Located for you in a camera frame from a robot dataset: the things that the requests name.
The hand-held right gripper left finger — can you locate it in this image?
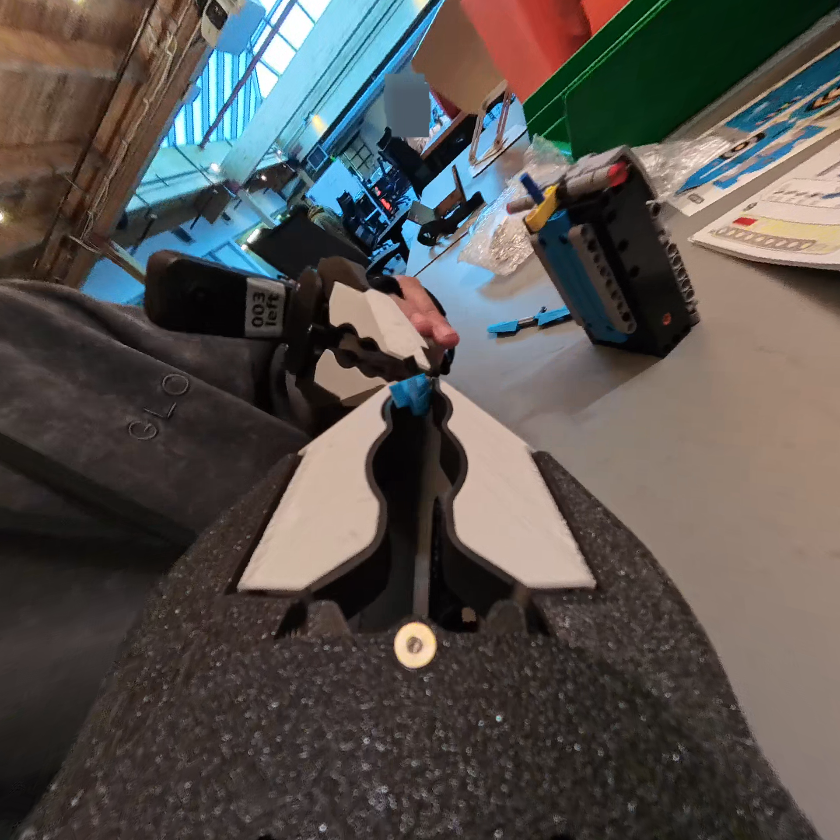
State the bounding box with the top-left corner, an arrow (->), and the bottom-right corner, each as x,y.
241,384 -> 408,611

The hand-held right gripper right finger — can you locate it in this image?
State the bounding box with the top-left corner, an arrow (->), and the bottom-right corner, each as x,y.
430,384 -> 598,611

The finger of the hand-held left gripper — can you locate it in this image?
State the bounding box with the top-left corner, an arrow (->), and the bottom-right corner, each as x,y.
315,355 -> 395,408
326,283 -> 434,375

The large blue brick panel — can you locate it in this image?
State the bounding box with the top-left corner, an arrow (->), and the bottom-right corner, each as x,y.
390,373 -> 431,416

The black blue brick model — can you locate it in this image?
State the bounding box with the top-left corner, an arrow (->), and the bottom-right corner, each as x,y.
506,147 -> 699,359

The person's left forearm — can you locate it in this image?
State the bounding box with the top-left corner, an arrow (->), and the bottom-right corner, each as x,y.
243,335 -> 322,441

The grey desk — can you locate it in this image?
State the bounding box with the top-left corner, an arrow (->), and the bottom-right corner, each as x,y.
407,14 -> 840,840

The person's left hand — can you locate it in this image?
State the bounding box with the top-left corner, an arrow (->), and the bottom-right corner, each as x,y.
394,273 -> 462,350

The black office chair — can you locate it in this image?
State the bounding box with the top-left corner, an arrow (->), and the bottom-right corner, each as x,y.
247,204 -> 410,279

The black phone stand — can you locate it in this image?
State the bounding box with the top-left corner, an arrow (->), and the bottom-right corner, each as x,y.
407,168 -> 487,246

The clear plastic bag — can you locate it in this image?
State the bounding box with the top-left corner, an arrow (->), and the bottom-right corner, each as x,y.
637,132 -> 736,200
460,195 -> 542,277

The ceiling mounted device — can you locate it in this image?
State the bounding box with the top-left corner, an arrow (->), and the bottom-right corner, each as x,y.
195,0 -> 253,35

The orange plastic case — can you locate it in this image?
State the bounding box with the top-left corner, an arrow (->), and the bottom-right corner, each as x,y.
460,0 -> 631,106

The green plastic bin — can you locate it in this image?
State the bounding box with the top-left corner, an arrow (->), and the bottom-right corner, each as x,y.
523,0 -> 840,161

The instruction booklet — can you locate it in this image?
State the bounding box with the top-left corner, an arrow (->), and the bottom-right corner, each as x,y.
689,138 -> 840,271

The blue sticker sheet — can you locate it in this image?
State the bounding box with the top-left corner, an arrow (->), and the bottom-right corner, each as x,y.
667,53 -> 840,217

